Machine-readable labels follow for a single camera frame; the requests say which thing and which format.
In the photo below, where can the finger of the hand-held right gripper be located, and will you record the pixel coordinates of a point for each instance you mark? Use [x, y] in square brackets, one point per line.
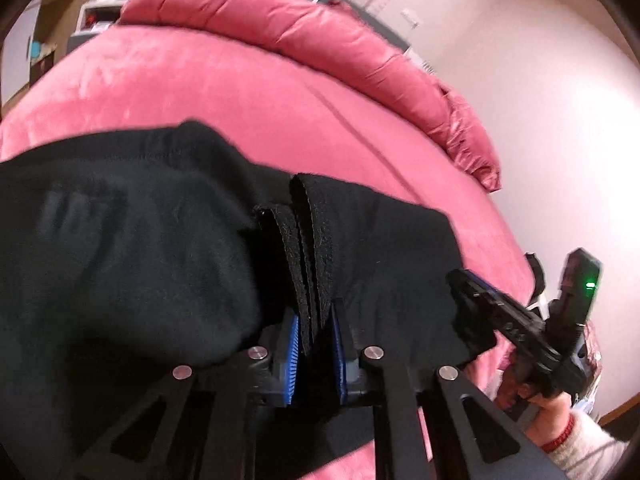
[520, 325]
[470, 320]

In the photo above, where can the teal container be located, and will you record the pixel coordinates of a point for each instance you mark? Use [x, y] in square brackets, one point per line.
[36, 50]

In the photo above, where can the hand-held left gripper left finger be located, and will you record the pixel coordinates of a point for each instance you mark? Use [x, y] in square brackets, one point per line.
[290, 355]

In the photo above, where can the person's right hand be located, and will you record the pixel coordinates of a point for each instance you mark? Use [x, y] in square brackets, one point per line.
[540, 412]

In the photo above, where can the black pants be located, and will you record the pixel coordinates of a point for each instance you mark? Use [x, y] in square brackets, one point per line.
[125, 260]

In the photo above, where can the person's right forearm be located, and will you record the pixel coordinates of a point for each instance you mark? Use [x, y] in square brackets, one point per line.
[590, 455]

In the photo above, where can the pink bed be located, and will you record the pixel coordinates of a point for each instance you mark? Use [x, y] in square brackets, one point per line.
[225, 90]

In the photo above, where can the white nightstand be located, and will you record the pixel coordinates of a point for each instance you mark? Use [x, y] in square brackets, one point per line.
[100, 7]

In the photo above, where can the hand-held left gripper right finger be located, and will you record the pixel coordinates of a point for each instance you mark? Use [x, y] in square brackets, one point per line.
[340, 360]

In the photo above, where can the pink ruffled pillow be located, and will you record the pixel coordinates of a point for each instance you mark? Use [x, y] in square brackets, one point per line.
[470, 145]

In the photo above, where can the white wall socket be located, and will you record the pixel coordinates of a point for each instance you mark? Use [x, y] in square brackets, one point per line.
[411, 17]

